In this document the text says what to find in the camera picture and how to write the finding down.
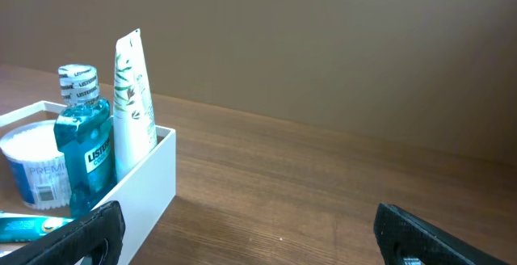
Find red Colgate toothpaste tube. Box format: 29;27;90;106
1;212;74;243

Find blue mouthwash bottle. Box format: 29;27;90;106
53;64;117;218

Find white cardboard box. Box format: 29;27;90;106
0;100;177;265

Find white cotton swab jar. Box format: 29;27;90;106
1;120;71;210

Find white lotion tube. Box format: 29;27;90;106
112;28;158;181

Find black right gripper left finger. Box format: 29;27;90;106
1;200;125;265

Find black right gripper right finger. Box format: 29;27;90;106
373;203;506;265

